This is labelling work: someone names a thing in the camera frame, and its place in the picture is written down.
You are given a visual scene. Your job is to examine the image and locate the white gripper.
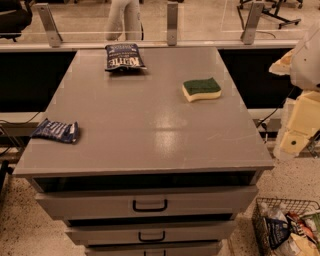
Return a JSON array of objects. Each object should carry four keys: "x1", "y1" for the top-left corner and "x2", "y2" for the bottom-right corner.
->
[{"x1": 269, "y1": 50, "x2": 320, "y2": 160}]

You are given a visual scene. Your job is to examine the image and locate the blue kettle chip bag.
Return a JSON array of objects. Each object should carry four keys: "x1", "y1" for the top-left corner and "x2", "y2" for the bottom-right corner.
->
[{"x1": 105, "y1": 43, "x2": 146, "y2": 72}]

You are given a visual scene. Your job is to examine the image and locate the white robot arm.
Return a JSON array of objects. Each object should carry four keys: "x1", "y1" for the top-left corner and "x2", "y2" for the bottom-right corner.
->
[{"x1": 269, "y1": 22, "x2": 320, "y2": 160}]

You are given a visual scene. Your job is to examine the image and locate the red snack bag in basket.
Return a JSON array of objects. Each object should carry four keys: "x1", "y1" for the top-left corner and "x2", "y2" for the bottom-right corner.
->
[{"x1": 286, "y1": 212, "x2": 317, "y2": 243}]

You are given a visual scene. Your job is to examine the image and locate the blue snack bag in basket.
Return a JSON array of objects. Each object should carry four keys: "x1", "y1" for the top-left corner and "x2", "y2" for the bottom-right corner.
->
[{"x1": 265, "y1": 218, "x2": 290, "y2": 249}]

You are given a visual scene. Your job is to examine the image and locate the yellow snack bag in basket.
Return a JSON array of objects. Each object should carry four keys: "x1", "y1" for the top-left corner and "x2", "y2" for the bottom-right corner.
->
[{"x1": 274, "y1": 233, "x2": 320, "y2": 256}]

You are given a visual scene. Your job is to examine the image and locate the blue rxbar blueberry wrapper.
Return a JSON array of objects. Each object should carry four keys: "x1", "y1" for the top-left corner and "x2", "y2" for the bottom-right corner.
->
[{"x1": 30, "y1": 119, "x2": 79, "y2": 144}]

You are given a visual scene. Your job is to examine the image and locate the green and yellow sponge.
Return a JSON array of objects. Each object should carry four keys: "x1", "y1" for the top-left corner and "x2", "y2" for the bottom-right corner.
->
[{"x1": 182, "y1": 77, "x2": 222, "y2": 102}]

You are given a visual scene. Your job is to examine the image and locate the grey drawer cabinet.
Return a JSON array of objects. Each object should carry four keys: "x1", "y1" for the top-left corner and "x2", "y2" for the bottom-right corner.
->
[{"x1": 13, "y1": 46, "x2": 276, "y2": 256}]

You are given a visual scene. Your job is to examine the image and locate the person's legs in grey trousers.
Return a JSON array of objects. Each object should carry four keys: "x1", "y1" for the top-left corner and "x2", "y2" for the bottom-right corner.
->
[{"x1": 106, "y1": 0, "x2": 144, "y2": 41}]

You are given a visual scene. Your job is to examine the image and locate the black office chair left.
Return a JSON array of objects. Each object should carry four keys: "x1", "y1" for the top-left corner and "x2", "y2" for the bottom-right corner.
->
[{"x1": 0, "y1": 0, "x2": 33, "y2": 41}]

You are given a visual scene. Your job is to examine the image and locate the black cable on right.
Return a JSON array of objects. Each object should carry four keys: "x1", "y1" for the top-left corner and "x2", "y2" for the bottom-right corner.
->
[{"x1": 255, "y1": 85, "x2": 297, "y2": 129}]

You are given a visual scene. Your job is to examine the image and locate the black cable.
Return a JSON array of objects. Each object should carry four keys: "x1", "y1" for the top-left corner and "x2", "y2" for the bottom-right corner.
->
[
  {"x1": 255, "y1": 85, "x2": 297, "y2": 129},
  {"x1": 0, "y1": 111, "x2": 41, "y2": 158}
]

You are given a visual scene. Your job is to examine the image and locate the right metal bracket post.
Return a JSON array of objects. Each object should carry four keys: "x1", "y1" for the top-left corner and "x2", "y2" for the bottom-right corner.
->
[{"x1": 241, "y1": 0, "x2": 264, "y2": 45}]

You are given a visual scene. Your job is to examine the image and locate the metal bracket post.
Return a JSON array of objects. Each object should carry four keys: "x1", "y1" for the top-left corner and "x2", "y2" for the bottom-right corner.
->
[
  {"x1": 36, "y1": 3, "x2": 63, "y2": 48},
  {"x1": 241, "y1": 0, "x2": 264, "y2": 45},
  {"x1": 167, "y1": 1, "x2": 178, "y2": 46}
]

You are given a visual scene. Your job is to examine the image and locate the wire basket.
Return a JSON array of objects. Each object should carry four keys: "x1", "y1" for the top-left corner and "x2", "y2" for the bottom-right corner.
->
[{"x1": 252, "y1": 198, "x2": 319, "y2": 256}]

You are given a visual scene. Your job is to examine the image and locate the top drawer with black handle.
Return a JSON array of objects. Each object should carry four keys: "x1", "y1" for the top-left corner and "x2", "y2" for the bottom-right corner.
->
[{"x1": 36, "y1": 186, "x2": 258, "y2": 220}]

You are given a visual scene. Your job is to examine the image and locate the drawer with black handle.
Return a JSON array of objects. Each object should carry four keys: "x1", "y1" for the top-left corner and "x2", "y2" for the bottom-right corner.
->
[
  {"x1": 85, "y1": 241, "x2": 222, "y2": 256},
  {"x1": 36, "y1": 186, "x2": 258, "y2": 220},
  {"x1": 66, "y1": 220, "x2": 235, "y2": 246}
]

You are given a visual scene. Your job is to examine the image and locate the middle drawer with black handle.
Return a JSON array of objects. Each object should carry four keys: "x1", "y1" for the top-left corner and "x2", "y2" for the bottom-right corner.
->
[{"x1": 66, "y1": 220, "x2": 235, "y2": 246}]

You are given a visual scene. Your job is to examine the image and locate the middle metal bracket post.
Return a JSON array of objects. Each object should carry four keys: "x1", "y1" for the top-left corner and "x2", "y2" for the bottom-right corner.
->
[{"x1": 167, "y1": 1, "x2": 178, "y2": 46}]

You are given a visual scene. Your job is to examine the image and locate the bottom drawer with black handle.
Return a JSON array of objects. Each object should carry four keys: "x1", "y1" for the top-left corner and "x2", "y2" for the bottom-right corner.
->
[{"x1": 85, "y1": 241, "x2": 222, "y2": 256}]

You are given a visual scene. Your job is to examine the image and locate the left metal bracket post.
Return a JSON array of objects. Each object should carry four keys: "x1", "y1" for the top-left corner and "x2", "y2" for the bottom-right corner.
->
[{"x1": 36, "y1": 3, "x2": 63, "y2": 48}]

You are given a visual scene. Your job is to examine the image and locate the black cable on left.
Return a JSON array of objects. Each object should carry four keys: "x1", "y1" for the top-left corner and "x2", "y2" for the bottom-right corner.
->
[{"x1": 0, "y1": 111, "x2": 41, "y2": 158}]

